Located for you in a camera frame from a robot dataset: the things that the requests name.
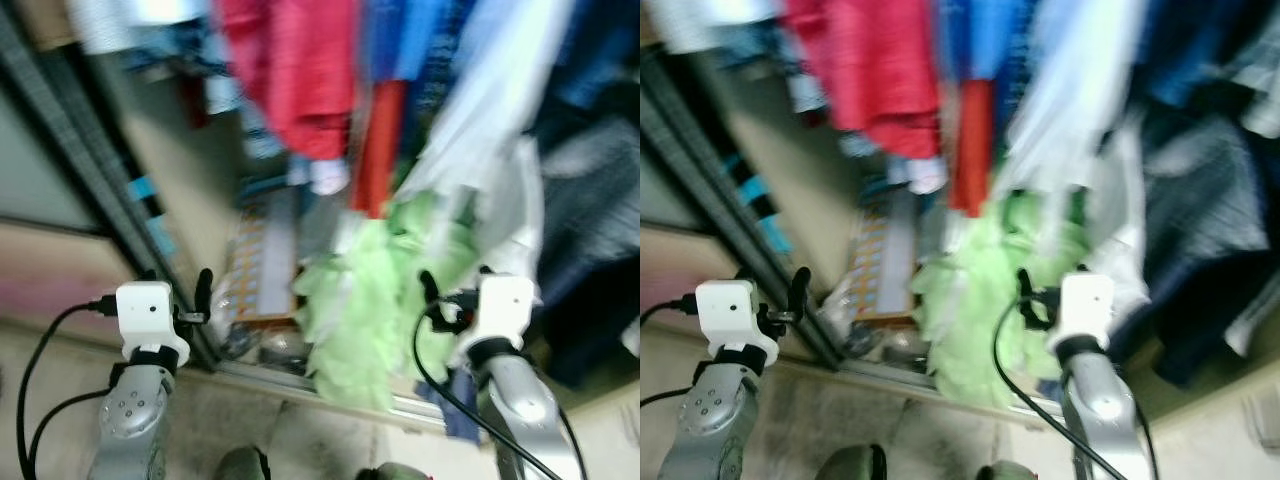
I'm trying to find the white shirt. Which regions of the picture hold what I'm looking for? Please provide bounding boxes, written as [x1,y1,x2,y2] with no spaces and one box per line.
[470,135,547,291]
[1090,120,1151,321]

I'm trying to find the orange patterned box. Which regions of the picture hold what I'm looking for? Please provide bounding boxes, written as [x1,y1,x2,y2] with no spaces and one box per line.
[222,192,301,326]
[845,195,916,326]

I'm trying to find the light green garment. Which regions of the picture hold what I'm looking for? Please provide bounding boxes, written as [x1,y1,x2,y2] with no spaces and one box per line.
[292,190,483,413]
[908,190,1091,409]

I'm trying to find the dark blue cloth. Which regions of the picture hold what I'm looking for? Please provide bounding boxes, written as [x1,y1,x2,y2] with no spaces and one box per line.
[418,368,481,443]

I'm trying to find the black framed wardrobe sliding door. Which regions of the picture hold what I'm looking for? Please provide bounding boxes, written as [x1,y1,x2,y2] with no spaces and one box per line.
[640,45,831,366]
[0,15,221,369]

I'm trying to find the narrow orange-red garment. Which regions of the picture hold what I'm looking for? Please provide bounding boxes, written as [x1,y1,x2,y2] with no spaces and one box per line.
[350,78,408,219]
[945,78,996,219]

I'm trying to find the robot left leg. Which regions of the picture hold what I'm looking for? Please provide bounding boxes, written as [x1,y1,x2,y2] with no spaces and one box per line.
[815,443,888,480]
[215,445,271,480]

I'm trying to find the robot leg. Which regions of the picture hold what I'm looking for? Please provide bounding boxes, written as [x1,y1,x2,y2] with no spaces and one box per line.
[215,445,271,480]
[815,443,888,480]
[975,460,1051,480]
[355,462,431,480]

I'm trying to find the robot right leg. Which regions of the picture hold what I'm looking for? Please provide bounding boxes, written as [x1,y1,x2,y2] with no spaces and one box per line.
[355,462,431,480]
[975,460,1051,480]

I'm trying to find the red hanging garment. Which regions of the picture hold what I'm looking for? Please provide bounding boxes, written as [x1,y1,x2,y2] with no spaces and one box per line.
[785,0,943,161]
[213,0,363,163]

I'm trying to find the bright blue hanging garment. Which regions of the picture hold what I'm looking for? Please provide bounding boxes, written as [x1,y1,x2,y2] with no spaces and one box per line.
[362,0,453,83]
[940,0,1036,83]

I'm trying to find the deep blue hanging garment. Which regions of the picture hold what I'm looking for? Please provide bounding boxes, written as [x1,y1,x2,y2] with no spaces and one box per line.
[555,0,641,111]
[1145,0,1261,106]

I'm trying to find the white folded garment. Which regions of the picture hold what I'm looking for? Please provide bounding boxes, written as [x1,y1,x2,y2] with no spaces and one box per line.
[68,0,216,56]
[665,0,791,53]

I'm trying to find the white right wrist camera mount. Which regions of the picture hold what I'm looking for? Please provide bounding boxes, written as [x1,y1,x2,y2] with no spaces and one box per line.
[1045,272,1116,351]
[452,274,537,367]

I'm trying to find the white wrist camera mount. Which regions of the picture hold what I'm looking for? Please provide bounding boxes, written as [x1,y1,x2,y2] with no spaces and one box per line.
[1045,272,1116,351]
[452,274,537,367]
[115,281,191,367]
[695,279,779,366]

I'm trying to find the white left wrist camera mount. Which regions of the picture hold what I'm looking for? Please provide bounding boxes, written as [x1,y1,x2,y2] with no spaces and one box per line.
[695,279,779,366]
[115,281,191,367]

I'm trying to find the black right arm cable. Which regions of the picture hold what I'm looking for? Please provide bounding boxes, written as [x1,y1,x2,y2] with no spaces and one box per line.
[412,305,588,480]
[991,298,1161,480]

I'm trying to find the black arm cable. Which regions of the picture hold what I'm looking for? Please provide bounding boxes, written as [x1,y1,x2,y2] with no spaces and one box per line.
[640,294,699,409]
[412,305,588,480]
[16,296,121,480]
[991,298,1161,480]

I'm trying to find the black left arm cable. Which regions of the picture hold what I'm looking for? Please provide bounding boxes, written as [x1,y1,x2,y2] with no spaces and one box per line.
[640,294,699,409]
[16,296,121,480]

